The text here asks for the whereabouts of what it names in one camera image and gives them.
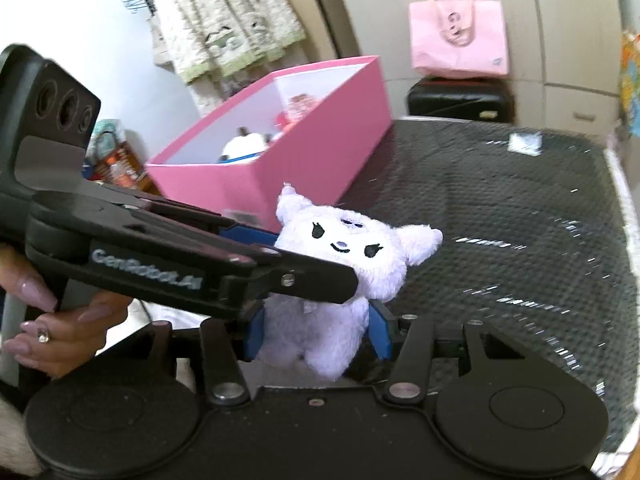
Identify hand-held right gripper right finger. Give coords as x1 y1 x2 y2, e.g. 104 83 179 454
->
369 299 526 405

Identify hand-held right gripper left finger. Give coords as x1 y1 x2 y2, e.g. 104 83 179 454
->
125 305 268 407

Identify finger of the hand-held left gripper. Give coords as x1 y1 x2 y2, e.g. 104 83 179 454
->
89 182 281 250
94 209 359 307

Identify purple plush toy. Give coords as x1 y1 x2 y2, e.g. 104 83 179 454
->
257 185 444 382

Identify white cat plush toy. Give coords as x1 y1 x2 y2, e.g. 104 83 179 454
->
220 127 273 161

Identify pink cardboard box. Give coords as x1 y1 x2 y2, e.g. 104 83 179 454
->
145 55 393 233

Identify person's left hand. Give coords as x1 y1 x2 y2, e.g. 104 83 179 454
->
0 245 133 378

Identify orange drink bottle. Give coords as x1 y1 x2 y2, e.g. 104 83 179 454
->
107 157 136 188

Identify white teal plastic bag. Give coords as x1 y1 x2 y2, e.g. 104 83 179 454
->
92 119 126 153

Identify brown wicker basket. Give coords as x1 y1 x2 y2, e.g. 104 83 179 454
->
87 132 151 193

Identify cream fluffy pajama pants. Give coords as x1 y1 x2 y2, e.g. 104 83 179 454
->
187 72 261 121

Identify dark bubble wrap mat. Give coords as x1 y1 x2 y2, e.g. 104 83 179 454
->
240 116 632 456

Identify cream fluffy cardigan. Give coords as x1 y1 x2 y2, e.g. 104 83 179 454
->
147 0 307 86

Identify black suitcase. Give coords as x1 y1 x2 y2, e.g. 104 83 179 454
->
406 77 516 123

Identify small white sachet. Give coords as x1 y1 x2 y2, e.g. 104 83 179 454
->
507 131 543 156

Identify pink tote bag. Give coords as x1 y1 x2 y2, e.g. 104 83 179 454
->
409 0 510 79

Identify beige wardrobe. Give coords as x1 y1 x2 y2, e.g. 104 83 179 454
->
300 0 631 136

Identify colourful paper bag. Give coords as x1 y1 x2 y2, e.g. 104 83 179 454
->
619 30 640 138

